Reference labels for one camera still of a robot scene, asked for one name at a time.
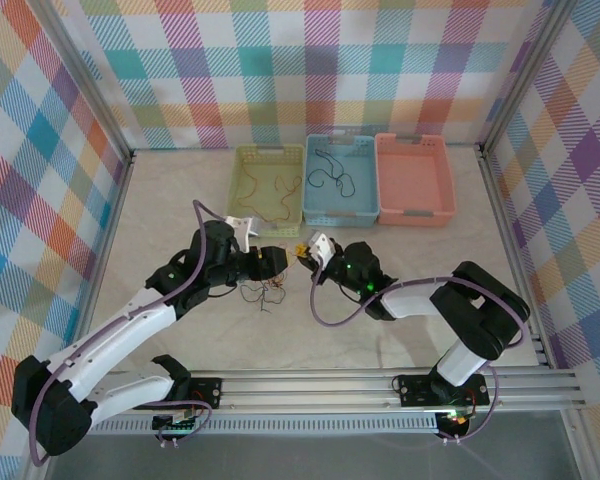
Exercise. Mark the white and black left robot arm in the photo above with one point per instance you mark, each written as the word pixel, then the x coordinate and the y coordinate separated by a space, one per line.
pixel 130 325

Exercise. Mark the aluminium mounting rail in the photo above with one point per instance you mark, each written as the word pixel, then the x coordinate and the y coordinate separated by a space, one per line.
pixel 305 387

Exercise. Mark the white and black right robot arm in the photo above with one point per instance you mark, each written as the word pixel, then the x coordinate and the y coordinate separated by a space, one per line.
pixel 410 302

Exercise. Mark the aluminium frame post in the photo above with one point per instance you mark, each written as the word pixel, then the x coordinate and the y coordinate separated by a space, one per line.
pixel 80 80
pixel 530 70

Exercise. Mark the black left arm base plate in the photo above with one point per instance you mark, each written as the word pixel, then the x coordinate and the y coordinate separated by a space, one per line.
pixel 207 392

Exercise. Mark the blue plastic basket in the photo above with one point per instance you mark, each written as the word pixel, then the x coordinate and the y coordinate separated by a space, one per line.
pixel 330 205

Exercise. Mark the green plastic basket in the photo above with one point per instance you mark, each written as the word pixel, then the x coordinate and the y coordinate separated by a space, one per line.
pixel 265 165

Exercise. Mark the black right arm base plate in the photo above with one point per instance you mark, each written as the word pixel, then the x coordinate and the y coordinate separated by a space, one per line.
pixel 415 390

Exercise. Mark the pink plastic basket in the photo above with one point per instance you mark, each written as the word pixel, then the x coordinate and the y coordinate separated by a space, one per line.
pixel 412 175

